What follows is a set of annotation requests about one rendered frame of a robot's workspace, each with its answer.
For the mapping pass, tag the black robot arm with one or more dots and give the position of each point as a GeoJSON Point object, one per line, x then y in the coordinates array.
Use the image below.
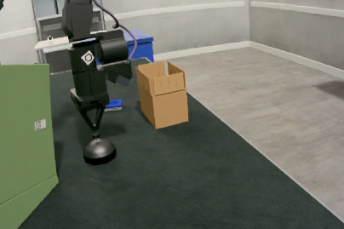
{"type": "Point", "coordinates": [109, 47]}

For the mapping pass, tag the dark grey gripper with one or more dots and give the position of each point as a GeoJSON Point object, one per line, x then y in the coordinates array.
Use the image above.
{"type": "Point", "coordinates": [84, 100]}

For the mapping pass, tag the brown cardboard box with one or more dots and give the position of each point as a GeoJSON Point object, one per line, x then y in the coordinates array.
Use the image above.
{"type": "Point", "coordinates": [163, 99]}

